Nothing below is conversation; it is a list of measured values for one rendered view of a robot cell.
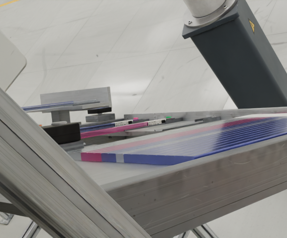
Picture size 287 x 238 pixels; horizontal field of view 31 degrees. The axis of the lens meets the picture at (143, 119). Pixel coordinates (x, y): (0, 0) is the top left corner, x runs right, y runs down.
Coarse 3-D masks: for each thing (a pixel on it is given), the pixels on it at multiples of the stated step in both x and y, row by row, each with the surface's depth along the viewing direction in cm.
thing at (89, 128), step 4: (136, 120) 128; (104, 124) 121; (108, 124) 121; (112, 124) 122; (80, 128) 115; (84, 128) 116; (88, 128) 117; (92, 128) 118; (96, 128) 119; (100, 128) 120; (80, 132) 115
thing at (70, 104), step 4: (88, 100) 151; (92, 100) 152; (52, 104) 142; (56, 104) 143; (60, 104) 144; (64, 104) 145; (68, 104) 146; (72, 104) 147; (24, 108) 135; (28, 108) 136; (32, 108) 137; (36, 108) 138; (40, 108) 139; (44, 108) 140; (48, 108) 141; (52, 108) 142
